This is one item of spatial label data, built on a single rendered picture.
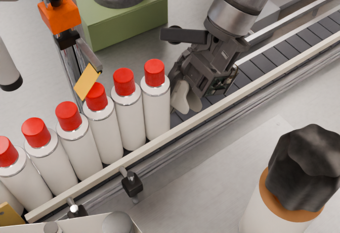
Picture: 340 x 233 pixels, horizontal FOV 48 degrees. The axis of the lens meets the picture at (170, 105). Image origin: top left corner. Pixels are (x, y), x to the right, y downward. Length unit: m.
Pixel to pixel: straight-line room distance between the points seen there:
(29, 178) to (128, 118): 0.18
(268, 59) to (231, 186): 0.34
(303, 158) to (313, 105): 0.51
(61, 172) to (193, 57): 0.29
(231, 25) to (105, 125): 0.26
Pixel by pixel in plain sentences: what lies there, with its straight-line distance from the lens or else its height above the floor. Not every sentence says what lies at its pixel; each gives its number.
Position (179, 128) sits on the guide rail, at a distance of 0.74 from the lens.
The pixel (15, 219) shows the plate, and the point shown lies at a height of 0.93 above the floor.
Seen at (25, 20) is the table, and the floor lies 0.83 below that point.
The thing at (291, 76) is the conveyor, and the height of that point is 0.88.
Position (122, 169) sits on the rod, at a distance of 0.71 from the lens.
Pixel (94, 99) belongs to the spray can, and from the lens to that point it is 0.58.
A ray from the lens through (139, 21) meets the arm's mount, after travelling 1.01.
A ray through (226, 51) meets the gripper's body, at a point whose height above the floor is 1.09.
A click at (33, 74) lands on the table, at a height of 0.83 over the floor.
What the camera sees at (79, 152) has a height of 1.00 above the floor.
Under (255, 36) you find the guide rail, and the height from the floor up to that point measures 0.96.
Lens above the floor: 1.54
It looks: 54 degrees down
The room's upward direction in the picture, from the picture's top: straight up
